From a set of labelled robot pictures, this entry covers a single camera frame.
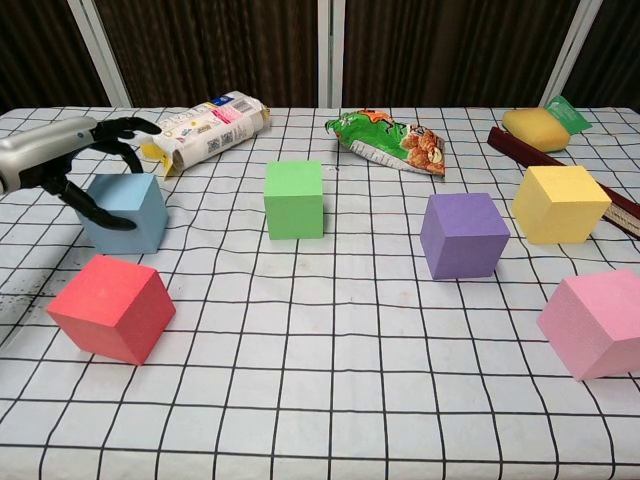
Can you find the yellow sponge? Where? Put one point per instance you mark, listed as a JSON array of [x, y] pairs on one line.
[[535, 129]]

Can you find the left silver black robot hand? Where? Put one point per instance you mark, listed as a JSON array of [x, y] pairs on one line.
[[45, 145]]

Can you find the blue foam cube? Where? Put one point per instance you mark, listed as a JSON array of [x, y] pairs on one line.
[[142, 220]]

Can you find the pink foam cube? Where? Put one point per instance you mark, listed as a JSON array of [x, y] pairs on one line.
[[590, 320]]

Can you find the green snack bag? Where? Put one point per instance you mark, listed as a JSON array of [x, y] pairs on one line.
[[390, 140]]

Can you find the green foam cube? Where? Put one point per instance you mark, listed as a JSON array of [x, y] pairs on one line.
[[294, 210]]

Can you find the yellow foam cube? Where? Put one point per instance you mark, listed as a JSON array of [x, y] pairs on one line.
[[555, 205]]

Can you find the purple foam cube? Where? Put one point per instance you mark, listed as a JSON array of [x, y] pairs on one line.
[[460, 240]]

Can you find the white cracker package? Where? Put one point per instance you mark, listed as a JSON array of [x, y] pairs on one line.
[[215, 130]]

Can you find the red foam cube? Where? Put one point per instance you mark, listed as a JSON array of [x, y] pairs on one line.
[[105, 310]]

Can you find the dark red folded fan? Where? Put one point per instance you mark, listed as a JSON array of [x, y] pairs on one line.
[[515, 147]]

